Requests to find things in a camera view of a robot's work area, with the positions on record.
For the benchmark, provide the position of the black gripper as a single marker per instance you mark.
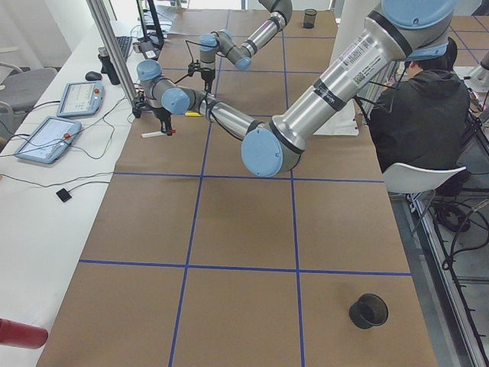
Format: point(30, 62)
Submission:
point(163, 115)
point(207, 73)

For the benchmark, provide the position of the red and white marker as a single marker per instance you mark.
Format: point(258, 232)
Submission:
point(158, 133)

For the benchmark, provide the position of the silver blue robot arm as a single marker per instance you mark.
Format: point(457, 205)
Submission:
point(393, 31)
point(221, 42)

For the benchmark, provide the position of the black monitor stand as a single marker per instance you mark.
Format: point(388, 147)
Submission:
point(158, 40)

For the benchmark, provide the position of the black water bottle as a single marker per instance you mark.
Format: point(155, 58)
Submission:
point(107, 66)

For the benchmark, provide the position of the black computer mouse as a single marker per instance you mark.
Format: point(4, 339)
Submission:
point(93, 76)

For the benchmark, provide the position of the black keyboard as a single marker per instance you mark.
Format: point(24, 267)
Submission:
point(125, 45)

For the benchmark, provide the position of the far blue teach pendant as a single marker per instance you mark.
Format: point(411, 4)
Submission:
point(81, 99)

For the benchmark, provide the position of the blue teach pendant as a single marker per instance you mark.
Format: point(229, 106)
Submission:
point(81, 99)
point(49, 140)

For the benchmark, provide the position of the near blue teach pendant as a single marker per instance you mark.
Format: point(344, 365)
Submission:
point(49, 140)

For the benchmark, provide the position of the far black mesh pen cup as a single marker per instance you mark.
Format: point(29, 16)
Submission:
point(309, 18)

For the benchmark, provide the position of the black mesh pen cup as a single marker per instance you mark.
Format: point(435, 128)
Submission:
point(309, 18)
point(368, 310)

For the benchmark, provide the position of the small black square device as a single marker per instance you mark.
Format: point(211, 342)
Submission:
point(64, 195)

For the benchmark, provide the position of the grey office chair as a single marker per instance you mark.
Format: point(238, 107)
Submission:
point(24, 88)

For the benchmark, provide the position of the white plastic chair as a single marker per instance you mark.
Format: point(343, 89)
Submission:
point(400, 178)

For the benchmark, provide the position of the person in black hoodie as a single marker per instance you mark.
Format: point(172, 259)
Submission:
point(421, 123)

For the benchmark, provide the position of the red cylinder bottle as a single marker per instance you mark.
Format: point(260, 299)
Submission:
point(22, 335)

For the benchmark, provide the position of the near black mesh pen cup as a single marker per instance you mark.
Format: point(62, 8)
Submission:
point(368, 310)

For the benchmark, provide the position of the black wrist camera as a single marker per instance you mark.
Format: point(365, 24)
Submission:
point(138, 105)

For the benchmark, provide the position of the silver aluminium camera post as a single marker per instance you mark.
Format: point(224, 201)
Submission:
point(103, 23)

